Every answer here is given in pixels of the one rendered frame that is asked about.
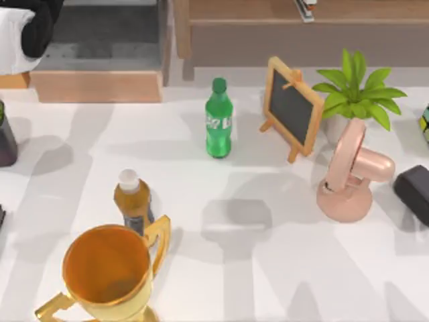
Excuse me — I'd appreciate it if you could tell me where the grey pierced drawer inside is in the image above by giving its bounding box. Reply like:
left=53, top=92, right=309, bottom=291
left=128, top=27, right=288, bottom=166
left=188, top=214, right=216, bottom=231
left=31, top=0, right=173, bottom=89

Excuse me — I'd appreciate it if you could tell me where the green bottle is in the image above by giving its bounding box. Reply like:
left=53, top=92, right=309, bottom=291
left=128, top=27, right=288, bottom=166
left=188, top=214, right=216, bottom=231
left=204, top=77, right=235, bottom=160

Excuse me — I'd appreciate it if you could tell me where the grey stapler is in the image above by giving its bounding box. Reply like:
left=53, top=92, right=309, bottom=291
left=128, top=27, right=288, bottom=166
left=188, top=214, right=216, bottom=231
left=294, top=0, right=316, bottom=23

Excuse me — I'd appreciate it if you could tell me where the gold trophy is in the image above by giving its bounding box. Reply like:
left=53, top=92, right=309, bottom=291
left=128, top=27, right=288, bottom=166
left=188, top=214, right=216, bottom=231
left=34, top=215, right=172, bottom=322

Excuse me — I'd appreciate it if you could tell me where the multicoloured cube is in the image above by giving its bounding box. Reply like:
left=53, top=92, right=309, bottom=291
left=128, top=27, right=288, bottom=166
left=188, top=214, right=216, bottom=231
left=418, top=105, right=429, bottom=144

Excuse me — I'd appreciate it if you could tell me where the wooden framed blackboard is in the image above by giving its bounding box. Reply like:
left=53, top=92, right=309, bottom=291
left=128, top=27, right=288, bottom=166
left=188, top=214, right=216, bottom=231
left=258, top=56, right=326, bottom=164

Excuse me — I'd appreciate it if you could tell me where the amber bottle with white cap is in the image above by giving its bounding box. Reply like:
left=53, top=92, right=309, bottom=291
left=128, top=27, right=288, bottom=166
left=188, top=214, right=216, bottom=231
left=113, top=168, right=156, bottom=236

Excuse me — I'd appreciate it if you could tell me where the wooden cupboard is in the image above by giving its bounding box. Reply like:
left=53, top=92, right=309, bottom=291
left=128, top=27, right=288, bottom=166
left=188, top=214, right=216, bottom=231
left=0, top=72, right=32, bottom=90

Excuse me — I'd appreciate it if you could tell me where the green plant in white pot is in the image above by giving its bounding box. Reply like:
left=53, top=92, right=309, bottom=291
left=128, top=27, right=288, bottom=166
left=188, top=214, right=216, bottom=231
left=311, top=49, right=409, bottom=136

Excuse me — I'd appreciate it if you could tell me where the wooden open shelf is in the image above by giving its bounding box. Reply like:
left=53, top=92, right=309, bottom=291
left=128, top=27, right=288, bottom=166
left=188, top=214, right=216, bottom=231
left=172, top=0, right=429, bottom=82

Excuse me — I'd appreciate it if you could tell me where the pink desk fan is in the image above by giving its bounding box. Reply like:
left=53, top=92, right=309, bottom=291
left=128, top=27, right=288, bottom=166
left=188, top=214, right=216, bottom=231
left=316, top=118, right=397, bottom=223

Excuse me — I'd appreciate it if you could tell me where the pale wooden drawer front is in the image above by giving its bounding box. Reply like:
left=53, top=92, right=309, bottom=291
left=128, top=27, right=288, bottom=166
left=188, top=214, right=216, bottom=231
left=29, top=70, right=164, bottom=103

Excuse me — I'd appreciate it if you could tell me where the black rounded box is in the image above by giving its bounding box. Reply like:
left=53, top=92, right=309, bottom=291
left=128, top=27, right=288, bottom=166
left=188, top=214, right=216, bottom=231
left=392, top=164, right=429, bottom=227

